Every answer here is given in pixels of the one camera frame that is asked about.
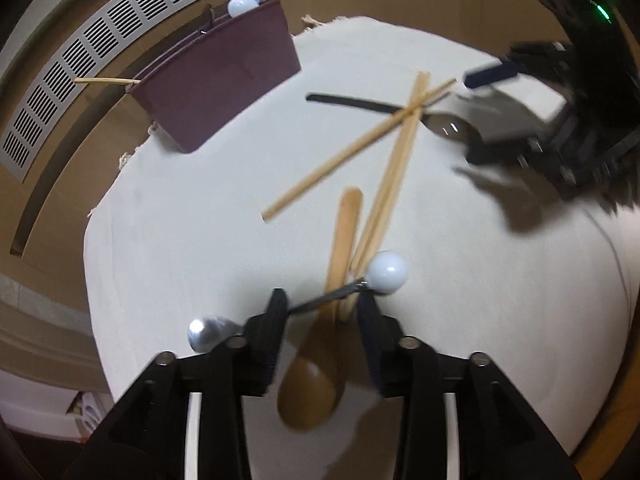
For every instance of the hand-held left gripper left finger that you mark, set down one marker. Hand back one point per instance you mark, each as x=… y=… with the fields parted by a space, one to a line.
x=272 y=345

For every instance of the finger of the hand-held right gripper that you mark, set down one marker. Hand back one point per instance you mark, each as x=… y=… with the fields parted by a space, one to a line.
x=500 y=152
x=492 y=72

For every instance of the white plastic spoon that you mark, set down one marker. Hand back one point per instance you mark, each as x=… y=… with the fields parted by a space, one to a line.
x=240 y=6

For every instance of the light wooden spoon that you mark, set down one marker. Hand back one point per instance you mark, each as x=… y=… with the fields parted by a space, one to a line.
x=310 y=390

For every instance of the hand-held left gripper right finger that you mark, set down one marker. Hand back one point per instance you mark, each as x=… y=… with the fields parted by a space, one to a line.
x=372 y=350

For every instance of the purple plastic utensil holder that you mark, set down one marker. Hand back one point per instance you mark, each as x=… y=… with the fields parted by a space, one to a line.
x=220 y=80

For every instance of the white fringed table cloth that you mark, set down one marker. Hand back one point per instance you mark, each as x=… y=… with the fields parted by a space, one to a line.
x=175 y=235

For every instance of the small metal spoon white ball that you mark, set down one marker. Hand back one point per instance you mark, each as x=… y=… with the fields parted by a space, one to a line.
x=387 y=271

